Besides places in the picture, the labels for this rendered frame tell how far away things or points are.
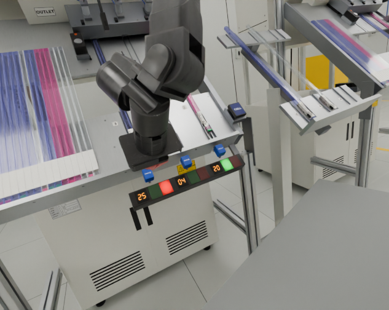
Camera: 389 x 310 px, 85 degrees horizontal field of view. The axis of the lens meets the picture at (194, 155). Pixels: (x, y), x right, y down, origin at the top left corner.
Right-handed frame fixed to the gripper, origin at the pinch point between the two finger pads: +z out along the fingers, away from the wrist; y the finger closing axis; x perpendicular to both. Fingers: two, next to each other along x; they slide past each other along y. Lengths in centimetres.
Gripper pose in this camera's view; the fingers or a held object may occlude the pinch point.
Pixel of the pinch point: (151, 165)
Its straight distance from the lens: 47.4
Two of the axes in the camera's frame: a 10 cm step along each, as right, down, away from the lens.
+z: -1.6, 5.2, 8.4
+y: -8.8, 3.1, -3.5
